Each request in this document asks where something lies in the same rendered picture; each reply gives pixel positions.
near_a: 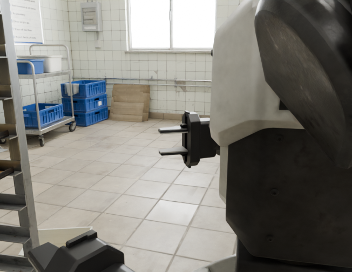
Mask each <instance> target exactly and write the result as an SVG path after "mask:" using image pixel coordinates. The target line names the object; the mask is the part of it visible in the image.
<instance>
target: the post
mask: <svg viewBox="0 0 352 272"><path fill-rule="evenodd" d="M0 3H1V11H2V14H1V15H0V44H6V51H7V56H8V57H7V58H0V85H11V88H12V96H13V98H12V99H8V100H2V103H3V110H4V117H5V123H6V124H16V125H17V133H18V137H15V138H13V139H10V140H8V145H9V152H10V160H21V162H22V170H23V172H22V173H21V174H19V175H17V176H13V182H14V187H15V194H21V195H26V203H27V206H26V207H25V208H24V209H22V210H21V211H18V217H19V225H20V226H21V227H30V232H31V239H30V240H28V241H27V242H26V243H25V244H22V245H23V252H24V257H28V251H29V250H32V249H34V248H36V247H38V246H40V245H39V236H38V228H37V219H36V211H35V202H34V197H33V189H32V180H31V172H30V163H29V155H28V146H27V141H26V132H25V124H24V116H23V107H22V99H21V90H20V85H19V76H18V68H17V59H16V51H15V42H14V37H13V29H12V20H11V12H10V3H9V0H0Z"/></svg>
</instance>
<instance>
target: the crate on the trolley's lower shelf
mask: <svg viewBox="0 0 352 272"><path fill-rule="evenodd" d="M46 106H52V107H49V108H45V107H46ZM38 108H39V118H40V127H44V126H46V125H49V124H51V123H54V122H56V121H59V120H61V119H62V118H64V115H63V104H51V103H38ZM24 109H26V111H23V116H24V124H25V128H38V121H37V111H36V103H34V104H30V105H26V106H23V110H24Z"/></svg>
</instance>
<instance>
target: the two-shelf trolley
mask: <svg viewBox="0 0 352 272"><path fill-rule="evenodd" d="M33 46H64V47H65V48H66V52H67V58H62V59H67V64H68V70H61V71H60V72H51V73H42V74H35V70H34V66H33V63H32V62H30V61H28V60H17V63H29V64H30V65H31V68H32V74H19V75H18V76H19V79H33V88H34V94H35V103H36V111H37V121H38V128H25V132H26V134H38V137H39V138H38V140H39V144H40V146H44V143H45V142H44V138H43V135H42V134H44V133H46V132H48V131H50V130H53V129H55V128H57V127H60V126H62V125H65V124H67V123H69V122H72V123H71V125H70V126H69V130H70V131H74V130H75V129H76V121H75V117H74V111H73V98H72V85H71V70H70V60H69V49H68V47H67V46H66V45H64V44H32V45H31V46H30V47H29V52H30V55H32V53H31V48H32V47H33ZM66 74H68V75H69V83H70V96H71V108H72V117H67V116H64V118H62V119H61V120H59V121H56V122H54V123H51V124H49V125H46V126H44V127H40V118H39V108H38V99H37V89H36V79H39V78H46V77H54V76H61V75H66ZM5 143H6V139H0V144H5Z"/></svg>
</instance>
